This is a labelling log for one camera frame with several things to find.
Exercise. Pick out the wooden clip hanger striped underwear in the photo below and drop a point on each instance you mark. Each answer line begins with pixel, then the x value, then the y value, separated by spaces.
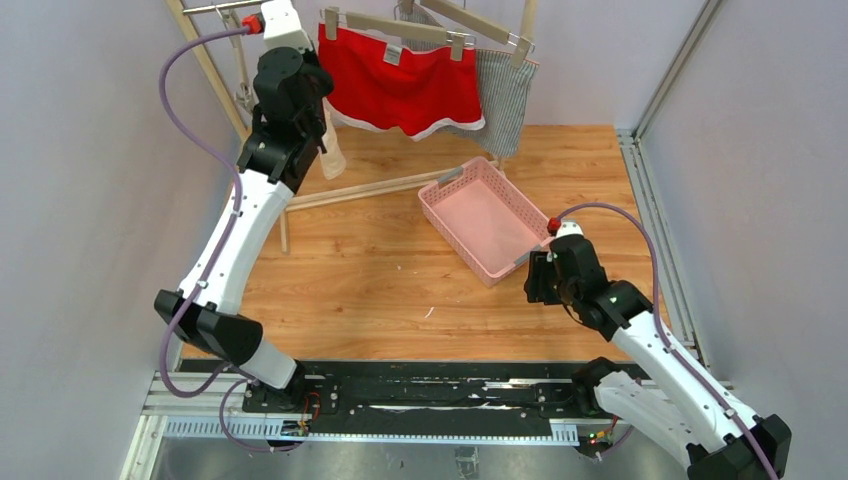
pixel 522 41

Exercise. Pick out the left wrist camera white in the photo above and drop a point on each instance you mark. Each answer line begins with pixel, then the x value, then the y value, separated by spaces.
pixel 283 27

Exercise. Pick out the wooden clip hanger cream underwear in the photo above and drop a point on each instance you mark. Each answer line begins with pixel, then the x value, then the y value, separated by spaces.
pixel 243 93

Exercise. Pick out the grey striped underwear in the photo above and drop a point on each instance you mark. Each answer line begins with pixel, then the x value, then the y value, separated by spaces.
pixel 503 91

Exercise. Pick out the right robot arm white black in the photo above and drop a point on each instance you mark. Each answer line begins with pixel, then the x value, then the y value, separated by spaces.
pixel 702 424

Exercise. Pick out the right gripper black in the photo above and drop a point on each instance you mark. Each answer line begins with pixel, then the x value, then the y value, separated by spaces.
pixel 539 281

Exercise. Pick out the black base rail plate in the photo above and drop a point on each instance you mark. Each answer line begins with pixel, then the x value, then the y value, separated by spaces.
pixel 418 402

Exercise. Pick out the wooden clip hanger red underwear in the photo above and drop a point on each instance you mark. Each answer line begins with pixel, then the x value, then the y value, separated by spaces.
pixel 457 41

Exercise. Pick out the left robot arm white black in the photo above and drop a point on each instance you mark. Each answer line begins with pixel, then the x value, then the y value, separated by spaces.
pixel 286 137

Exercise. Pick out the pink plastic basket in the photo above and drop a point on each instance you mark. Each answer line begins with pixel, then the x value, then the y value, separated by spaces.
pixel 485 218

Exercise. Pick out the wooden clothes rack frame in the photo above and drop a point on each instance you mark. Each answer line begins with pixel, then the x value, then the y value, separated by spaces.
pixel 183 18

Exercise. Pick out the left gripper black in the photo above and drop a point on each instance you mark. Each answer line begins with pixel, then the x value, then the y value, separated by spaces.
pixel 312 124

